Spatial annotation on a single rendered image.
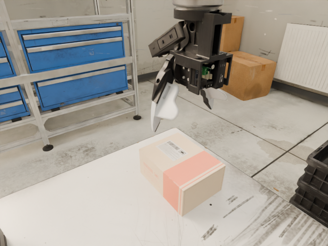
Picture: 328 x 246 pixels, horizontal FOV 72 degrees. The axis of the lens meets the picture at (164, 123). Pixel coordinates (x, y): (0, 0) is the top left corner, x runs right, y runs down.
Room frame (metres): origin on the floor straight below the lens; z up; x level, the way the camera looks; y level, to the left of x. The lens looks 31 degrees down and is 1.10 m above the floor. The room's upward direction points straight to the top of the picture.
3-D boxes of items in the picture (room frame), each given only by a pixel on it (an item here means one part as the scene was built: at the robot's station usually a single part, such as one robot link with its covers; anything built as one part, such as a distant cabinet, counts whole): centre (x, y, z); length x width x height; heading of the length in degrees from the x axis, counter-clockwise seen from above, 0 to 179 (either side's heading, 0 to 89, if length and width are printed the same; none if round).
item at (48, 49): (1.68, 0.61, 0.60); 0.72 x 0.03 x 0.56; 127
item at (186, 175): (0.39, -0.04, 0.74); 0.16 x 0.12 x 0.07; 37
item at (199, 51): (0.37, -0.05, 1.01); 0.09 x 0.08 x 0.12; 37
